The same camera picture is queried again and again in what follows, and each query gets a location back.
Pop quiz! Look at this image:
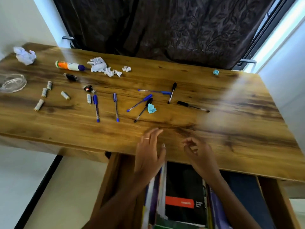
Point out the orange white glue bottle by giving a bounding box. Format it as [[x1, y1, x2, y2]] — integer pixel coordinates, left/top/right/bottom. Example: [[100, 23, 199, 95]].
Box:
[[55, 60, 86, 72]]

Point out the white paper ball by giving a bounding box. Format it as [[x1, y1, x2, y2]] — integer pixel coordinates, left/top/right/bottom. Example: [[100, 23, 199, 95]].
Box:
[[13, 46, 37, 66]]

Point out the black lighter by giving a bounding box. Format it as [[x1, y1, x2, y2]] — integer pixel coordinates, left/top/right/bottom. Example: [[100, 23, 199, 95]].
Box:
[[63, 73, 79, 82]]

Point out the wooden drawer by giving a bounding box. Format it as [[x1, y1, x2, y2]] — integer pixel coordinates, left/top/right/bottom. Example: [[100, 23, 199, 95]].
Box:
[[90, 152, 302, 229]]

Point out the black capped ballpoint pen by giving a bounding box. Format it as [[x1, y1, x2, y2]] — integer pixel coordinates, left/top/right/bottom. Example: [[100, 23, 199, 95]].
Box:
[[167, 82, 178, 105], [133, 98, 154, 123], [177, 101, 211, 113]]

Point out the dark brown leaf-patterned curtain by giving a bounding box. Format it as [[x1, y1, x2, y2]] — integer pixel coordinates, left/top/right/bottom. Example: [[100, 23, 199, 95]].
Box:
[[52, 0, 278, 70]]

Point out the person's right forearm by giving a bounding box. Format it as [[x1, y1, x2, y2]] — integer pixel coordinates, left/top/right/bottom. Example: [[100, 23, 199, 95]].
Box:
[[207, 171, 262, 229]]

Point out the purple yellow thick book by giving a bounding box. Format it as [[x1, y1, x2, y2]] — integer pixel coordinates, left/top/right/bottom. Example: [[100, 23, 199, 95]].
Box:
[[207, 183, 233, 229]]

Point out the black baseboard strip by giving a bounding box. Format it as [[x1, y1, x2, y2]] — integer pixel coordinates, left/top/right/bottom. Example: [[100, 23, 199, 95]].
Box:
[[14, 155, 64, 229]]

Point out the person's right hand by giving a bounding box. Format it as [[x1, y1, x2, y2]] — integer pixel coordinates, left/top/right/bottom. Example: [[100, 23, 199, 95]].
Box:
[[182, 137, 221, 182]]

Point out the large white paper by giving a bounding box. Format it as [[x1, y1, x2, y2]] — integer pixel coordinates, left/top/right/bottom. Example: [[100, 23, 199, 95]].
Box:
[[87, 57, 108, 73]]

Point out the clear glass ashtray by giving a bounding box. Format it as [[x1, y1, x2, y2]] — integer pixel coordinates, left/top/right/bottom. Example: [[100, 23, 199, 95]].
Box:
[[0, 73, 27, 94]]

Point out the green cyclist cover notebook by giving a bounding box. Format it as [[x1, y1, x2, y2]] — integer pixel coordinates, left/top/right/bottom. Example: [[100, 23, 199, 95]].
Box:
[[155, 217, 210, 229]]

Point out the person's left hand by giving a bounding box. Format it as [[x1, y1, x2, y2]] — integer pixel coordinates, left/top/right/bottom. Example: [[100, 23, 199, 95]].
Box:
[[134, 127, 167, 181]]

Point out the person's left forearm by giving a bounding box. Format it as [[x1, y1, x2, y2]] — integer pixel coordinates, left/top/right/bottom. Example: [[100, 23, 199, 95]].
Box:
[[82, 171, 158, 229]]

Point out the black window frame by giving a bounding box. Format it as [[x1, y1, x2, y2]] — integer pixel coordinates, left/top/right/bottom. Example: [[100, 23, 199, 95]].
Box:
[[232, 0, 300, 71]]

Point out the twisted white paper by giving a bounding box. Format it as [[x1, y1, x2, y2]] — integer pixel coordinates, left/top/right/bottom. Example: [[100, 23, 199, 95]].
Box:
[[104, 67, 123, 78]]

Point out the black spiral notebook red label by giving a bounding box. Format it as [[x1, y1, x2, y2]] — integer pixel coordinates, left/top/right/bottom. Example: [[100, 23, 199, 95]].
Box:
[[164, 161, 209, 226]]

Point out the small dark blue book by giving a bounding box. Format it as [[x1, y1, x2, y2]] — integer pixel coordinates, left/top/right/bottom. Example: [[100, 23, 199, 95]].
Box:
[[220, 171, 277, 229]]

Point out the white purple notebook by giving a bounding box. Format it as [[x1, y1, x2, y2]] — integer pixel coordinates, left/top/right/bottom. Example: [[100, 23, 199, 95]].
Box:
[[142, 162, 167, 229]]

